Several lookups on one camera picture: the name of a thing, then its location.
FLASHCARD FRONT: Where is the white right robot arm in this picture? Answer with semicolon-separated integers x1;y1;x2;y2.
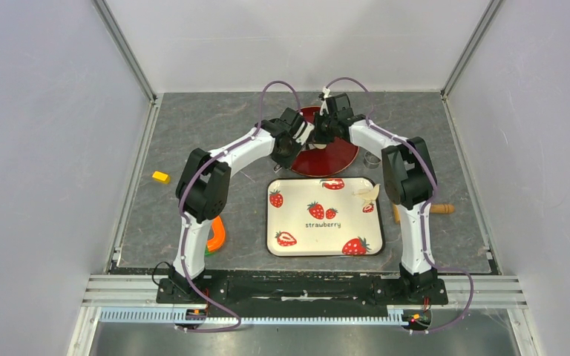
315;88;438;303

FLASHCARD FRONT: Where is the small metal cup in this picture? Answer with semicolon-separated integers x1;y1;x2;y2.
364;151;381;169

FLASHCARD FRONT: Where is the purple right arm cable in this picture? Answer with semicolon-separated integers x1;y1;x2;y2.
324;76;475;335

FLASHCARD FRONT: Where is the white strawberry enamel tray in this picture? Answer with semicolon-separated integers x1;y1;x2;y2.
266;177;384;257

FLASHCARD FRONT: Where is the small yellow block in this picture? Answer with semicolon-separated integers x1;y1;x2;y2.
151;171;171;184

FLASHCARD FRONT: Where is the wooden dough roller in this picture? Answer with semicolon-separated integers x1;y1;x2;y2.
392;204;455;224

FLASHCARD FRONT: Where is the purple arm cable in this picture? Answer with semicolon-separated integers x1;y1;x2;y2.
324;76;475;335
177;79;306;334

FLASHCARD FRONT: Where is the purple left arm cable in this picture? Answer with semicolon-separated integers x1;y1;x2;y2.
177;79;306;334

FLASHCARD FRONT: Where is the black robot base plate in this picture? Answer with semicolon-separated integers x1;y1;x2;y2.
154;266;449;319

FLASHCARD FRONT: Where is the dough trimmings scrap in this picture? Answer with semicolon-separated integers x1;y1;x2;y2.
353;184;380;205

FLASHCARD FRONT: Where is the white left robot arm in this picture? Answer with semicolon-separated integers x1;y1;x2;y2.
170;108;314;303

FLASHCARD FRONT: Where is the round red lacquer tray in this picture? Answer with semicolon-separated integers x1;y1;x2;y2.
289;105;360;178

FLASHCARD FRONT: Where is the orange horseshoe magnet toy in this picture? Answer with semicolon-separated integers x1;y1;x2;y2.
205;217;226;255

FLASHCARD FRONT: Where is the white slotted cable duct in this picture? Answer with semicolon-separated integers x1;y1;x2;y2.
98;306;431;326

